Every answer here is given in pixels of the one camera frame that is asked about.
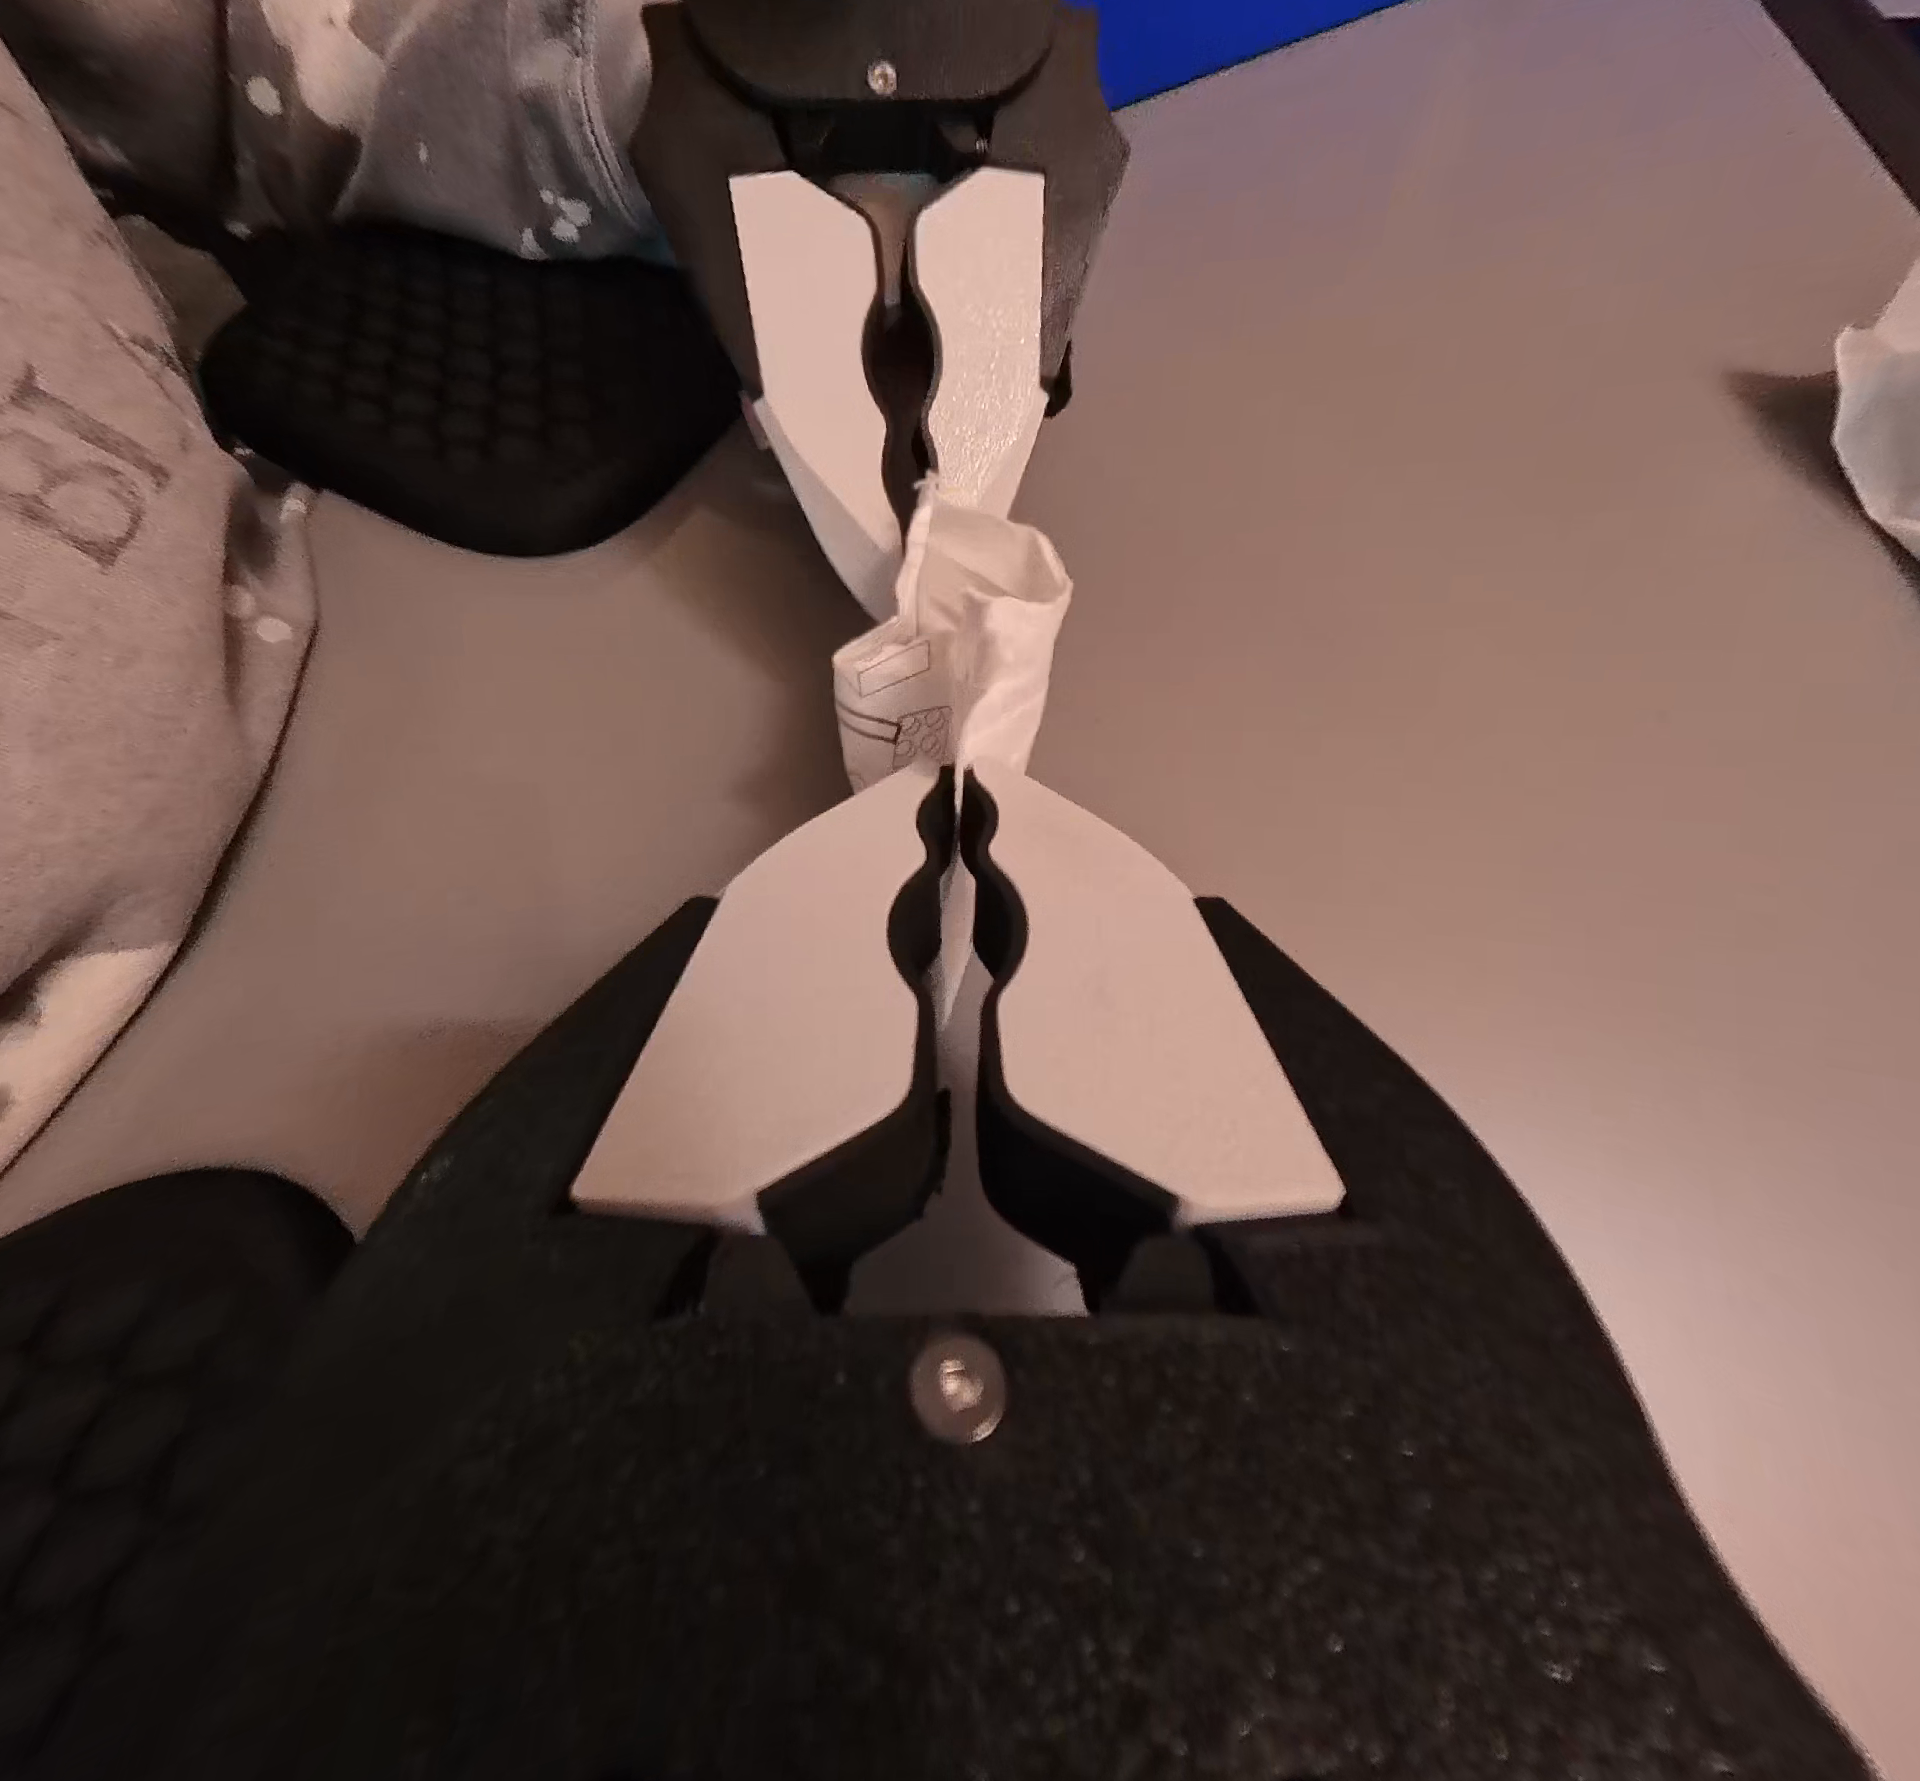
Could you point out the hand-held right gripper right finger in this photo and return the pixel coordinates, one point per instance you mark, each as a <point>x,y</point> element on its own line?
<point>1155,1047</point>

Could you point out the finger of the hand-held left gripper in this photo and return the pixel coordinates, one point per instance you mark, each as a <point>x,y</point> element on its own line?
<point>990,341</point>
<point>804,341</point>

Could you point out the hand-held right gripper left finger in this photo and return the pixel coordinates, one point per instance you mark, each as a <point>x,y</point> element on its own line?
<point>749,1047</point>

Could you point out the small printed paper bag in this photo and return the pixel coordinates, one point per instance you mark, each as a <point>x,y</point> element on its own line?
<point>990,641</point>

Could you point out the large printed paper bag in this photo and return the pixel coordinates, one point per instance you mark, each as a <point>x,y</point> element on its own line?
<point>1884,416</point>

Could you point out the person's grey printed sweater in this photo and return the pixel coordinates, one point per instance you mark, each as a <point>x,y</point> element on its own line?
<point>119,611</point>

